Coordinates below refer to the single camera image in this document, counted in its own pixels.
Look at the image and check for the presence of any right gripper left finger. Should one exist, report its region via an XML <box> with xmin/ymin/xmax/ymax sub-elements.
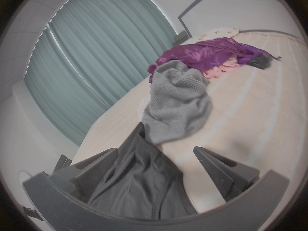
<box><xmin>72</xmin><ymin>148</ymin><xmax>119</xmax><ymax>198</ymax></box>

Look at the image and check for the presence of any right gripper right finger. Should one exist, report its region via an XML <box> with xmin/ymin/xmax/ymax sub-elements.
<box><xmin>193</xmin><ymin>146</ymin><xmax>260</xmax><ymax>199</ymax></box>

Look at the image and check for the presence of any black T-shirt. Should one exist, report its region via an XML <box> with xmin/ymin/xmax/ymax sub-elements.
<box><xmin>88</xmin><ymin>122</ymin><xmax>200</xmax><ymax>221</ymax></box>

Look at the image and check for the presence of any bed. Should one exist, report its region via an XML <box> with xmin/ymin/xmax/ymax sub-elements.
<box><xmin>71</xmin><ymin>0</ymin><xmax>308</xmax><ymax>214</ymax></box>

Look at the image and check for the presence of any black chest of drawers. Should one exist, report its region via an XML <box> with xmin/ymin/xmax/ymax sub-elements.
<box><xmin>53</xmin><ymin>154</ymin><xmax>73</xmax><ymax>173</ymax></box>

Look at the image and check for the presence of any round white mirror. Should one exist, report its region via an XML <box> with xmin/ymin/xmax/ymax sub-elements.
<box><xmin>18</xmin><ymin>169</ymin><xmax>32</xmax><ymax>185</ymax></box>

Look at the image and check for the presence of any grey knit garment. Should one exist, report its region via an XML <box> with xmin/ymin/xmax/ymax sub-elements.
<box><xmin>142</xmin><ymin>60</ymin><xmax>213</xmax><ymax>146</ymax></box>

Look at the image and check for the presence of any blue-green curtain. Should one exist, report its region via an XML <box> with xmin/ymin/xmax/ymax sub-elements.
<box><xmin>24</xmin><ymin>24</ymin><xmax>111</xmax><ymax>147</ymax></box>
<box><xmin>47</xmin><ymin>0</ymin><xmax>178</xmax><ymax>108</ymax></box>

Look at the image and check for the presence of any pink garment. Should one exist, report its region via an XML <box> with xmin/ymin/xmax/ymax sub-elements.
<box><xmin>202</xmin><ymin>57</ymin><xmax>241</xmax><ymax>81</ymax></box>

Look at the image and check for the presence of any black lace garment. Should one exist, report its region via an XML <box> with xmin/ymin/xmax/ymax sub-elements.
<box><xmin>248</xmin><ymin>56</ymin><xmax>273</xmax><ymax>70</ymax></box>

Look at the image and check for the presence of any purple satin garment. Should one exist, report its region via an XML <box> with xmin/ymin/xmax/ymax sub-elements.
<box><xmin>147</xmin><ymin>37</ymin><xmax>282</xmax><ymax>84</ymax></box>

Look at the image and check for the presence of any white printed pillow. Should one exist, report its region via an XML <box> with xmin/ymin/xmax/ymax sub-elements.
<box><xmin>192</xmin><ymin>27</ymin><xmax>241</xmax><ymax>43</ymax></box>

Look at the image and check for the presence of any grey bedside table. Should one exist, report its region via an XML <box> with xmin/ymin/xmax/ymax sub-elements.
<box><xmin>174</xmin><ymin>30</ymin><xmax>193</xmax><ymax>45</ymax></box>

